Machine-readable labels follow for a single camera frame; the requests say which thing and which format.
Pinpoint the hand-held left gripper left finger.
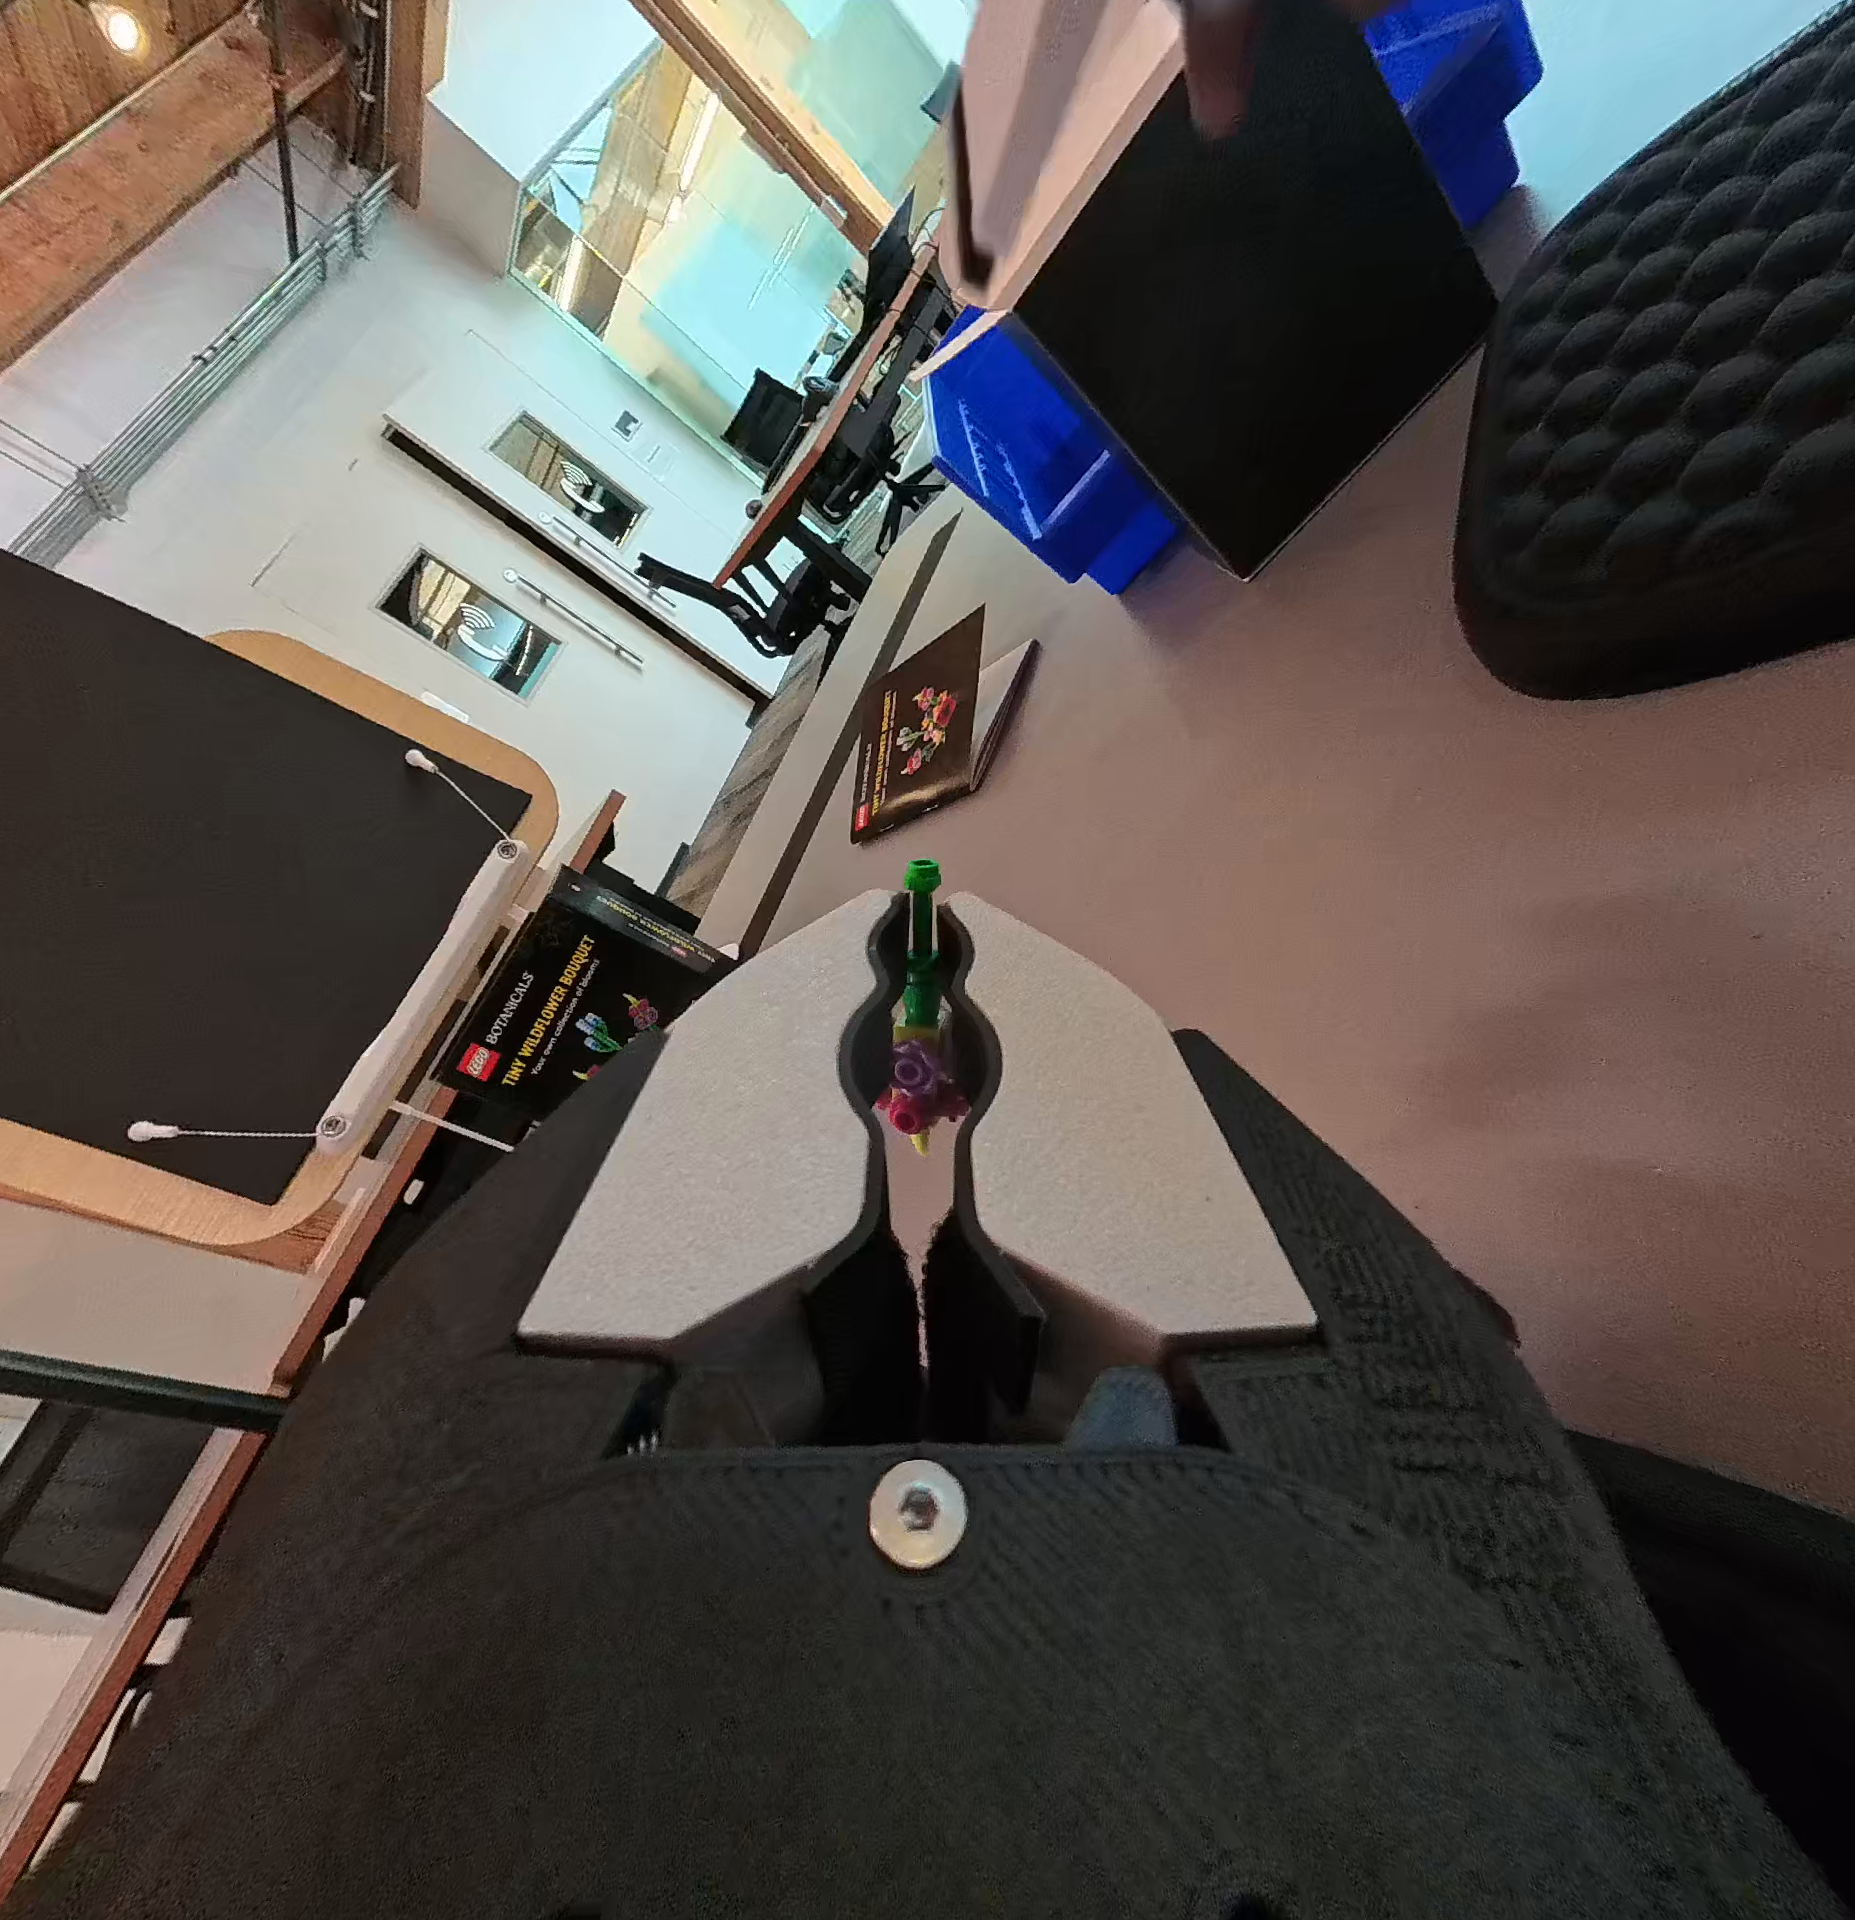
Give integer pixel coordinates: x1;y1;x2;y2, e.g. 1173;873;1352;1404
515;884;913;1356

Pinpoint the black office chair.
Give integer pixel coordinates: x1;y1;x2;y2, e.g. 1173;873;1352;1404
633;546;853;655

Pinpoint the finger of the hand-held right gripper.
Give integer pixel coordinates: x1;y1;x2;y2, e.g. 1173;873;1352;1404
949;0;1191;294

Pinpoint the black lego set box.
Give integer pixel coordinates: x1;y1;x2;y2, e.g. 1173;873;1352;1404
431;867;741;1120

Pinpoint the lego flower with green stem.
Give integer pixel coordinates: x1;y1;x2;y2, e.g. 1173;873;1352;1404
873;858;971;1159

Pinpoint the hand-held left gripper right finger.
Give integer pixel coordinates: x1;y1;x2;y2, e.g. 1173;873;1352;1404
939;889;1320;1356

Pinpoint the black honeycomb cushion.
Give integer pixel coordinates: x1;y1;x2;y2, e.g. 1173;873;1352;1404
1450;0;1855;703

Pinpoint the blue plastic bin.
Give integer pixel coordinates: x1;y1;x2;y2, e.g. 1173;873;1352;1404
1360;0;1542;229
909;307;1183;589

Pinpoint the black carton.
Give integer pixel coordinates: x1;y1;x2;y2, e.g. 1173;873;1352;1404
941;60;1498;582

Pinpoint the black panel with wooden rim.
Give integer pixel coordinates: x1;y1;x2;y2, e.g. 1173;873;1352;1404
0;532;561;1279

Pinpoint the lego instruction booklet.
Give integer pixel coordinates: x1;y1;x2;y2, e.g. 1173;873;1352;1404
849;605;1041;846

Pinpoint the brown office desk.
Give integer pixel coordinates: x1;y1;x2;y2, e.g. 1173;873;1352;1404
711;195;959;663

